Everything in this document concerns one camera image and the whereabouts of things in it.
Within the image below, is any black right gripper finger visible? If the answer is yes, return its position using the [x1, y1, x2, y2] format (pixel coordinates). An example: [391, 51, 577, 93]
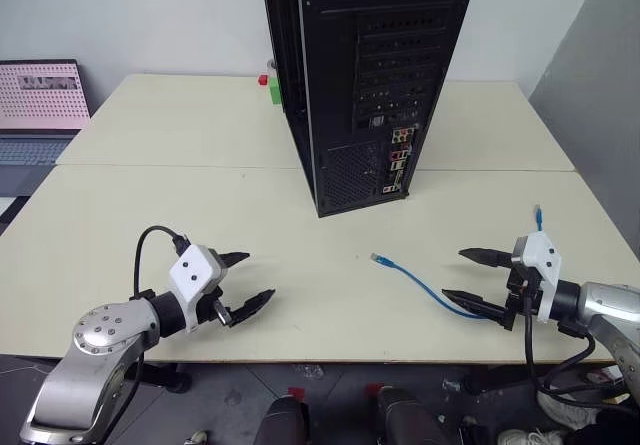
[458, 247, 516, 270]
[441, 288, 509, 324]

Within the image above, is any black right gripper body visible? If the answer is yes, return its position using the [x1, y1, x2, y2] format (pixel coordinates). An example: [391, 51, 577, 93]
[502, 259, 544, 332]

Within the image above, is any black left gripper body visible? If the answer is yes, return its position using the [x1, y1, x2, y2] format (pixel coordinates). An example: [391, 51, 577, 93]
[195, 247, 237, 329]

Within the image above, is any dark rounded shape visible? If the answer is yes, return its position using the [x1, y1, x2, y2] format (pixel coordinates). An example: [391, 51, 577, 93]
[375, 386, 448, 445]
[256, 394, 310, 445]

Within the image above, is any black computer tower case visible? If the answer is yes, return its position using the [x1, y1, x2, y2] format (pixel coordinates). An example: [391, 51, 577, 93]
[258, 0, 482, 219]

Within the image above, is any grey laptop with pink screen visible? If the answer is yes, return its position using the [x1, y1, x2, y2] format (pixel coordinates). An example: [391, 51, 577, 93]
[0, 58, 94, 199]

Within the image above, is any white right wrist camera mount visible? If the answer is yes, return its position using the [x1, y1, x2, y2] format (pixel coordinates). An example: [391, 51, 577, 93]
[510, 231, 563, 324]

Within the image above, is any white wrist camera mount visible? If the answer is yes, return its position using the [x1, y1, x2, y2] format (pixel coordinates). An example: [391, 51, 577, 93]
[167, 244, 224, 335]
[510, 231, 563, 324]

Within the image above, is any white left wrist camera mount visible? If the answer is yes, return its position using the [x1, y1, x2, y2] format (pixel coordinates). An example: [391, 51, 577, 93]
[167, 244, 224, 335]

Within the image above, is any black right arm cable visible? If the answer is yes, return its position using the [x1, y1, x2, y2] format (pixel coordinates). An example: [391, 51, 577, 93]
[521, 279, 632, 409]

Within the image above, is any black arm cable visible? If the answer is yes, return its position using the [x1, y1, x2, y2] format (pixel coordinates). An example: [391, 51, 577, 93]
[521, 279, 632, 409]
[129, 225, 192, 302]

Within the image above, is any blue ethernet cable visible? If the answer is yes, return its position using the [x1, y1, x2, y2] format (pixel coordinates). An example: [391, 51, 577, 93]
[370, 204, 547, 322]

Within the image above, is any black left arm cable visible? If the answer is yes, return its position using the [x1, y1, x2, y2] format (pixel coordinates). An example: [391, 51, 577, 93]
[129, 225, 192, 302]

